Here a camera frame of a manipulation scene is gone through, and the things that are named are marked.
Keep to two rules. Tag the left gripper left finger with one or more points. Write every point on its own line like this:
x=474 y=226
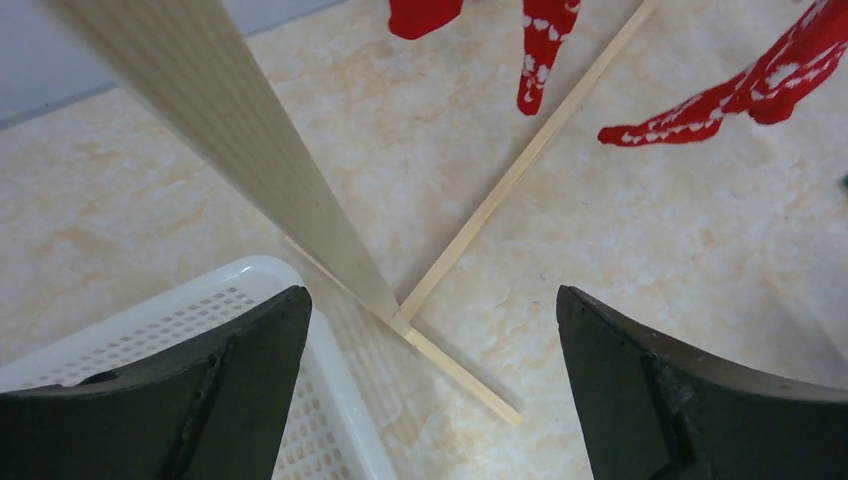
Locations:
x=212 y=407

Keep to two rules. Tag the red patterned sock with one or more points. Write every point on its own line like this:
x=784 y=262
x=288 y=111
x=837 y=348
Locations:
x=413 y=19
x=546 y=23
x=768 y=90

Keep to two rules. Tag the red patterned sock middle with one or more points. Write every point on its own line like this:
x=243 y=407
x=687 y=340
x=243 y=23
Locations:
x=546 y=23

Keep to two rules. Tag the red patterned sock right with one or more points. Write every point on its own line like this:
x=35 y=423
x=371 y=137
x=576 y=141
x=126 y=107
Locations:
x=768 y=90

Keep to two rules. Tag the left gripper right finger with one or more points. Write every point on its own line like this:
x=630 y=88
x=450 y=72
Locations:
x=651 y=406

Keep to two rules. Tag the red patterned sock left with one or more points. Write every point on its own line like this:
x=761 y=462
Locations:
x=413 y=19

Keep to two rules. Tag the wooden drying rack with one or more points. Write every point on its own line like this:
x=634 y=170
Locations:
x=186 y=62

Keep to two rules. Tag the white plastic basket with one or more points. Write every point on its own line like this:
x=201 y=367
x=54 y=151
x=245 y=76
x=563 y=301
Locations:
x=329 y=432

